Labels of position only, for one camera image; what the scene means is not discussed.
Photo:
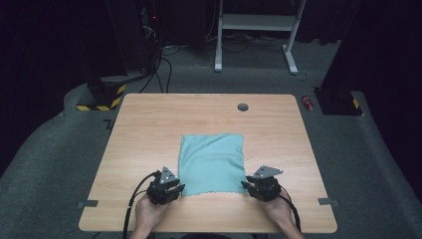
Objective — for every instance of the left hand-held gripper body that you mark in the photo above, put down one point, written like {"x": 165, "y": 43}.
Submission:
{"x": 159, "y": 194}

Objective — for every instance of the person's right hand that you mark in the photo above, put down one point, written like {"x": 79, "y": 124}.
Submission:
{"x": 280, "y": 214}

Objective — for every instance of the red can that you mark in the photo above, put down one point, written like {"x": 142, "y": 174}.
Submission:
{"x": 307, "y": 103}

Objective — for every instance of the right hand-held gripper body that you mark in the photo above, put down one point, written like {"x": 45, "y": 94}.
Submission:
{"x": 268, "y": 189}

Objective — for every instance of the white metal desk frame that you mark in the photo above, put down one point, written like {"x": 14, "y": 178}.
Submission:
{"x": 255, "y": 22}

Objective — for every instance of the person's left hand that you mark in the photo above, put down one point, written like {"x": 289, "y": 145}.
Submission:
{"x": 147, "y": 214}

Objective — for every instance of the grey table grommet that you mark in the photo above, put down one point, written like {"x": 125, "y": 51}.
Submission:
{"x": 243, "y": 107}

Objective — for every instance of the dark equipment rack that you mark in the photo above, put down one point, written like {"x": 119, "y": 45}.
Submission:
{"x": 146, "y": 33}

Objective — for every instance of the grey tape piece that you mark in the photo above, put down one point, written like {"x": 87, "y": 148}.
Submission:
{"x": 327, "y": 201}
{"x": 89, "y": 203}

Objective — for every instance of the black floor tape mark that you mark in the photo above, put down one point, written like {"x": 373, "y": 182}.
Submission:
{"x": 108, "y": 120}

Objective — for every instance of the yellow striped black stand base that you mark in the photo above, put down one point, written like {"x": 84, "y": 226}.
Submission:
{"x": 109, "y": 94}

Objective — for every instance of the plain black stand base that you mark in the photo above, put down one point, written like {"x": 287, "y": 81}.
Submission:
{"x": 335, "y": 103}

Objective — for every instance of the light blue cloth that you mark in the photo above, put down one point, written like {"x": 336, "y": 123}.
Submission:
{"x": 212, "y": 162}

